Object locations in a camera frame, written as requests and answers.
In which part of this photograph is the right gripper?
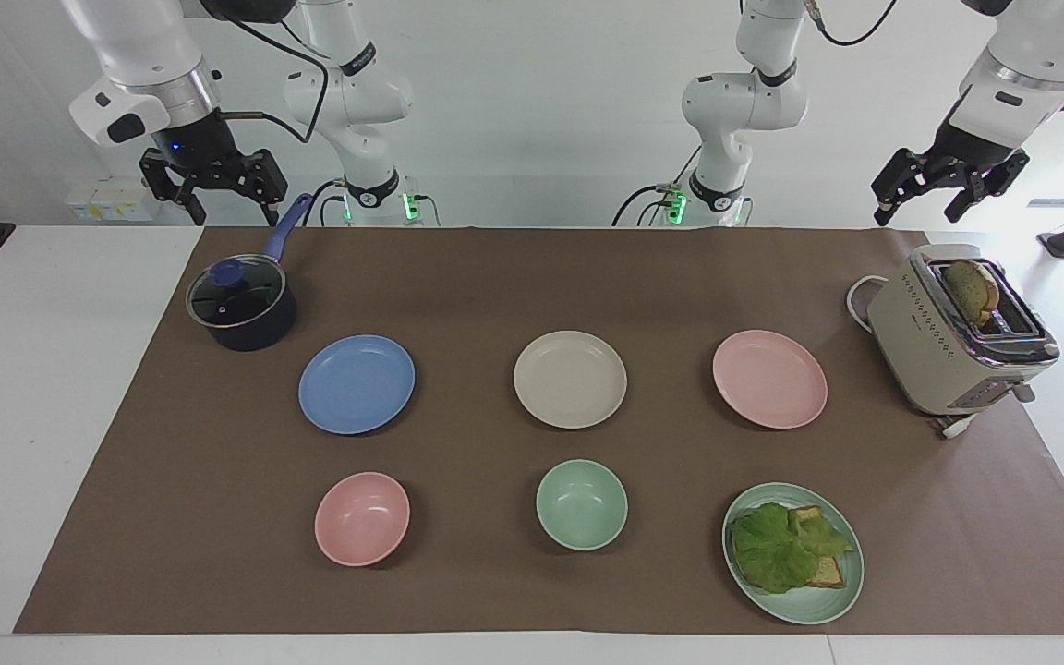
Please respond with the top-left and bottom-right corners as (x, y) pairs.
(139, 108), (290, 226)

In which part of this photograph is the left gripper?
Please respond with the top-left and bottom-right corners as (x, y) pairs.
(871, 98), (1033, 228)

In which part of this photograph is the bread slice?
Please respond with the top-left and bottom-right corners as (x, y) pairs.
(944, 259), (1002, 327)

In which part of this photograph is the glass lid with blue knob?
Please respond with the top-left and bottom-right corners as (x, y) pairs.
(187, 258), (286, 330)

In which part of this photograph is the dark blue saucepan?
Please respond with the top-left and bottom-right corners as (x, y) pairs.
(186, 192), (314, 353)

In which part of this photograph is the beige toaster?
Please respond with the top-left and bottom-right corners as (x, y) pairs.
(866, 244), (1062, 418)

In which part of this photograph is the blue plate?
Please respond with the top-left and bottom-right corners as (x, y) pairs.
(298, 334), (417, 437)

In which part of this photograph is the pink plate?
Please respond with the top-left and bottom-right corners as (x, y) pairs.
(712, 329), (829, 431)

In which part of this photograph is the pink bowl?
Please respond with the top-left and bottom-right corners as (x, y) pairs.
(314, 471), (412, 568)

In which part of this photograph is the beige plate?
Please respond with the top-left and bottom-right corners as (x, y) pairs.
(513, 330), (629, 430)

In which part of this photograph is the green lettuce leaf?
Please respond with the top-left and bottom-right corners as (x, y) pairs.
(732, 502), (855, 595)

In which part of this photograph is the toast slice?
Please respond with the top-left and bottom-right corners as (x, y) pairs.
(792, 505), (848, 589)

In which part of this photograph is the green plate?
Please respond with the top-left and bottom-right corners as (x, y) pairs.
(721, 481), (865, 626)

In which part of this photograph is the green bowl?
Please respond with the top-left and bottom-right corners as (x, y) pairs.
(535, 458), (630, 553)

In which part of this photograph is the white wall socket box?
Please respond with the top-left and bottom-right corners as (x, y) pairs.
(65, 183), (164, 224)

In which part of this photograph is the white toaster cable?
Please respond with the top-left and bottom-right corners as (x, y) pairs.
(845, 274), (890, 333)

